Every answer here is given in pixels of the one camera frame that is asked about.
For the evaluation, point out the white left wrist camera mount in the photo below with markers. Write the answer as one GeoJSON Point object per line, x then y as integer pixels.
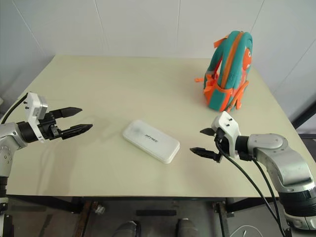
{"type": "Point", "coordinates": [33, 103]}

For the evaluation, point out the black flat floor bar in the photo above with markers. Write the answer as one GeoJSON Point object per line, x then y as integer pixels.
{"type": "Point", "coordinates": [155, 212]}

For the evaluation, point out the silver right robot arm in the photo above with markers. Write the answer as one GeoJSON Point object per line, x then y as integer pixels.
{"type": "Point", "coordinates": [284, 158]}

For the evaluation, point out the white rectangular pouch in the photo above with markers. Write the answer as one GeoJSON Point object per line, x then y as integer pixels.
{"type": "Point", "coordinates": [150, 141]}

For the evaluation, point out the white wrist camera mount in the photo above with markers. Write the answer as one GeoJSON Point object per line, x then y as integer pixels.
{"type": "Point", "coordinates": [227, 126]}
{"type": "Point", "coordinates": [33, 103]}

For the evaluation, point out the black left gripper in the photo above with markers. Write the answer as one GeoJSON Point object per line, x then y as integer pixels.
{"type": "Point", "coordinates": [48, 126]}

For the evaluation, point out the dark rounded shape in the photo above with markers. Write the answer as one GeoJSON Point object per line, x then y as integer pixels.
{"type": "Point", "coordinates": [186, 228]}
{"type": "Point", "coordinates": [126, 229]}

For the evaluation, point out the small white plastic object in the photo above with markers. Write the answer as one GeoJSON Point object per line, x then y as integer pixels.
{"type": "Point", "coordinates": [100, 209]}

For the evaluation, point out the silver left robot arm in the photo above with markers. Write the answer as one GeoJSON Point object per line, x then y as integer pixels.
{"type": "Point", "coordinates": [10, 138]}

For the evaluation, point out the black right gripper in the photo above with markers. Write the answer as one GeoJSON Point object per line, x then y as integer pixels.
{"type": "Point", "coordinates": [220, 148]}

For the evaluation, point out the teal and orange backpack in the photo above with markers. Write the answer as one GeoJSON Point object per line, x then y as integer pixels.
{"type": "Point", "coordinates": [233, 64]}

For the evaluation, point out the black metal table frame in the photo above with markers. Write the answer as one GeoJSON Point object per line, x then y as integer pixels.
{"type": "Point", "coordinates": [56, 202]}

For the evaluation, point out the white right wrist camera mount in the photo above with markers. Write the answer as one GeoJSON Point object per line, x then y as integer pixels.
{"type": "Point", "coordinates": [227, 126]}

